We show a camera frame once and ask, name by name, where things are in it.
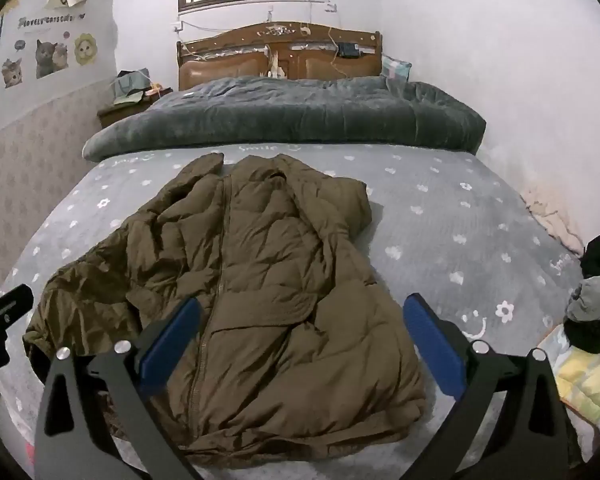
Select cream fluffy blanket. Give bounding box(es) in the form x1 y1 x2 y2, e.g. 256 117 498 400
520 186 587 256

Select checked pillow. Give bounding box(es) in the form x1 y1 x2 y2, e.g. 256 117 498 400
380 55 413 83

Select grey flower-print bed sheet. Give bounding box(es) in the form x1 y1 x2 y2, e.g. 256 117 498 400
0 143 600 480

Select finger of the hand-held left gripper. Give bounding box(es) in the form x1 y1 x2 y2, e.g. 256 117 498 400
0 276 35 374

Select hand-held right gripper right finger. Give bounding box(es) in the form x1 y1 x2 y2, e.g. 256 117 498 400
401 292 582 480

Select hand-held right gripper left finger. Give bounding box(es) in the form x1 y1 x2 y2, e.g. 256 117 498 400
34 296 203 480

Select wooden headboard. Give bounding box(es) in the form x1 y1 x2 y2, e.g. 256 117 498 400
176 22 383 92

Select wooden nightstand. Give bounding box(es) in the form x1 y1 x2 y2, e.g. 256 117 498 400
98 88 174 131

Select olive puffer jacket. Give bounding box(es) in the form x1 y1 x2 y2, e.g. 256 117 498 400
23 152 427 470

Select yellow printed blanket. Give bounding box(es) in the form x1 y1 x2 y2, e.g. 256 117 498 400
536 324 600 441

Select dark grey plush blanket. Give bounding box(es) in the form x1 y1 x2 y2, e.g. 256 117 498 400
82 76 487 162

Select pile of dark clothes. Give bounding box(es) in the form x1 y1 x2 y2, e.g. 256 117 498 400
563 276 600 355

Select cat wall stickers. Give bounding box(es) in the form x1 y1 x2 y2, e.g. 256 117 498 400
0 0 99 106

